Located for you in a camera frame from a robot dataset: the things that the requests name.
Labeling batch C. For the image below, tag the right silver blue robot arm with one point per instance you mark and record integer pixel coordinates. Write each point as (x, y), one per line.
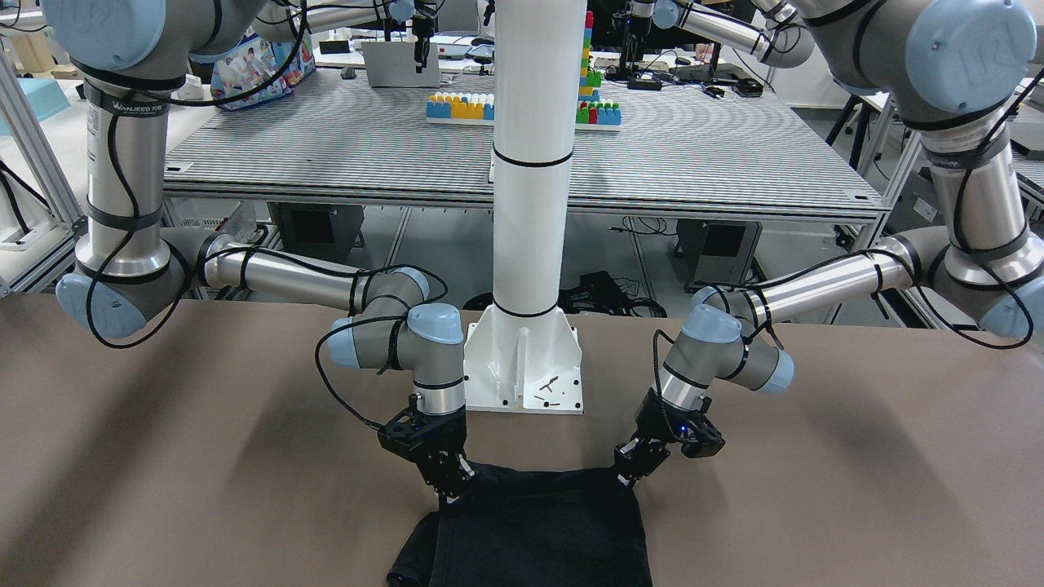
(130, 269)

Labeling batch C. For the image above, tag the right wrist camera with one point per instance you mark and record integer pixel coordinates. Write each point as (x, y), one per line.
(402, 435)

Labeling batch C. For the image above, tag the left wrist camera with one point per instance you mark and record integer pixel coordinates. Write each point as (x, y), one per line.
(700, 438)

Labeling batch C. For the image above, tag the aluminium cage frame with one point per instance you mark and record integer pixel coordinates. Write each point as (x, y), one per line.
(41, 219)

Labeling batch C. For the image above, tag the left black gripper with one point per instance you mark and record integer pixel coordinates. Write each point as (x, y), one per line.
(654, 430)

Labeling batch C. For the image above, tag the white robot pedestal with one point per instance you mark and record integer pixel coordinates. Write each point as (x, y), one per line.
(523, 355)

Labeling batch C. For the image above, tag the black printed t-shirt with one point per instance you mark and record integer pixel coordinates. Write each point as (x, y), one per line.
(530, 528)

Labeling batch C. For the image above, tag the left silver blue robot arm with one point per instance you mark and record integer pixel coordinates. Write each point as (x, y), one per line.
(950, 67)

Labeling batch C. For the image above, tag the brown table mat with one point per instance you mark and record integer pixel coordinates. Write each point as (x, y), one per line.
(213, 455)

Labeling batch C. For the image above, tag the striped grey work table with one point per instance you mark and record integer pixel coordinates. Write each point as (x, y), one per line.
(678, 153)

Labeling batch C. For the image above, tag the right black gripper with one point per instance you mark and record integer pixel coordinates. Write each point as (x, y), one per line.
(446, 443)

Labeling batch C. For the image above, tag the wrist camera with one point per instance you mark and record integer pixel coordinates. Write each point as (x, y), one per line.
(402, 435)
(700, 438)

